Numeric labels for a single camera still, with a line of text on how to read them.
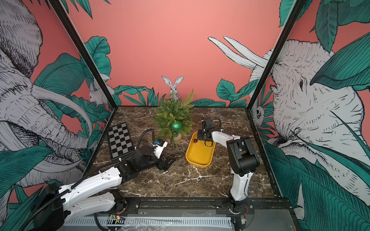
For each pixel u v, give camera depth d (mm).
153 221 701
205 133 745
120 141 956
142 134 584
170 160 698
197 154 913
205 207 752
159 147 698
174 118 705
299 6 686
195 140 982
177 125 716
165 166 698
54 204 399
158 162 683
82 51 851
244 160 505
